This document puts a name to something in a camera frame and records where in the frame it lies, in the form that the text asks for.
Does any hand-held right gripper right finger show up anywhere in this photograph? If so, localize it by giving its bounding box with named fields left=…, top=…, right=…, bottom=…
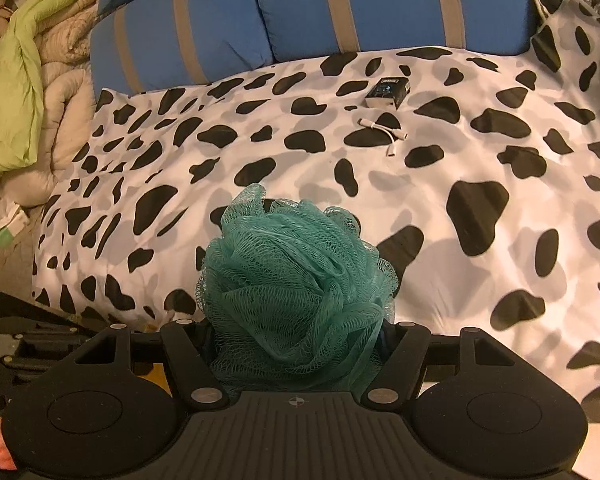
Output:
left=360, top=321, right=522, bottom=406

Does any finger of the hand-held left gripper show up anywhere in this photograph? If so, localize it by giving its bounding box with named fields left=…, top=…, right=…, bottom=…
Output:
left=0, top=321, right=82, bottom=337

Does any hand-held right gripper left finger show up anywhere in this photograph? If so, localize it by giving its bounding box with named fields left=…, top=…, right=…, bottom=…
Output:
left=72, top=319, right=231, bottom=407

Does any teal mesh bath loofah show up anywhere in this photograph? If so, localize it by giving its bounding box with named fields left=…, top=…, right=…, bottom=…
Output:
left=196, top=183, right=399, bottom=394

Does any white fabric tag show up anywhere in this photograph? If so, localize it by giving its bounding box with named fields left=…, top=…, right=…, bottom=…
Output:
left=0, top=202, right=29, bottom=249

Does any cow print blanket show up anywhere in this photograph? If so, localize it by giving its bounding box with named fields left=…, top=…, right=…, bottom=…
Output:
left=30, top=47, right=600, bottom=424

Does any beige quilt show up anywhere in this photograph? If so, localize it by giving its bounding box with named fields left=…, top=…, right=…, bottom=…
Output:
left=0, top=0, right=107, bottom=209

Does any green quilt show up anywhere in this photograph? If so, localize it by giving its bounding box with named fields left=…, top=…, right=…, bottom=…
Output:
left=0, top=0, right=114, bottom=184

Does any small black and white box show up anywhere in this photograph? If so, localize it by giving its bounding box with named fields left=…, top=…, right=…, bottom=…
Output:
left=365, top=77, right=412, bottom=110

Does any blue pillow with grey stripes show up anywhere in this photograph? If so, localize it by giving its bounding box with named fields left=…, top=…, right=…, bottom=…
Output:
left=250, top=0, right=539, bottom=64
left=90, top=0, right=274, bottom=97

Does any white adapter cable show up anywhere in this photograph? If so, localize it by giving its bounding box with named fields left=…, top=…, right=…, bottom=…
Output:
left=358, top=117, right=410, bottom=158

